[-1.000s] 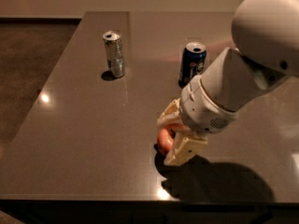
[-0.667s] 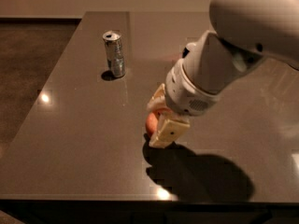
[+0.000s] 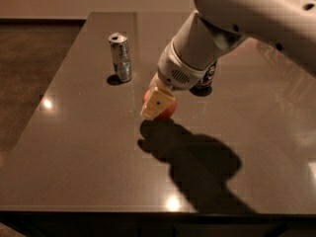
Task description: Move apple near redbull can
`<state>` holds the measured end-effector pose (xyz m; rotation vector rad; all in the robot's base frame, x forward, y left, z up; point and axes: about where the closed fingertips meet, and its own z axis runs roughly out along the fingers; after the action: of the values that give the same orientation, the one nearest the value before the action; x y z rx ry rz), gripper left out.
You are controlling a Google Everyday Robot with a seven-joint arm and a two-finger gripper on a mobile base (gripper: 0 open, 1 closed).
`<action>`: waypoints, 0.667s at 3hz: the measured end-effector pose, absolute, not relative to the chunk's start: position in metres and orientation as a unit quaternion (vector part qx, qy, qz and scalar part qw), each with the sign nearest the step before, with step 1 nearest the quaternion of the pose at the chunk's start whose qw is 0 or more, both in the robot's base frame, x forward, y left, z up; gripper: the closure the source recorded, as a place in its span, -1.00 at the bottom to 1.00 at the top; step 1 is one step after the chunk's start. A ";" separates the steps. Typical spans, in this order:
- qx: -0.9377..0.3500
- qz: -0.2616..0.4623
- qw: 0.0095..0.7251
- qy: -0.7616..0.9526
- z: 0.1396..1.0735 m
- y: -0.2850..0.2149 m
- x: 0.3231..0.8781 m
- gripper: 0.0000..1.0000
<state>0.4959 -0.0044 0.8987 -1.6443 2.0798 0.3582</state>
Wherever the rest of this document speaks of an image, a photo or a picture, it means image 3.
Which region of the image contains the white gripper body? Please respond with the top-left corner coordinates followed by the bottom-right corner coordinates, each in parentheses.
top-left (156, 39), bottom-right (211, 91)

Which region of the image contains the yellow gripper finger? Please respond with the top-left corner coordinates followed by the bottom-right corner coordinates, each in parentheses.
top-left (149, 74), bottom-right (165, 90)
top-left (139, 86), bottom-right (177, 121)

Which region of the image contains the red yellow apple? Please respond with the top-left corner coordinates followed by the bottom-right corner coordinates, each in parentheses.
top-left (142, 88), bottom-right (178, 120)

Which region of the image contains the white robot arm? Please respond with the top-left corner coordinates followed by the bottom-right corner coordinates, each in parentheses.
top-left (141, 0), bottom-right (316, 119)

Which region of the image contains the blue soda can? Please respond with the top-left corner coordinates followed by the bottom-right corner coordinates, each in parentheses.
top-left (193, 61), bottom-right (217, 92)

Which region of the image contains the silver redbull can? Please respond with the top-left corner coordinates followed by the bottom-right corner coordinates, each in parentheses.
top-left (108, 32), bottom-right (132, 83)

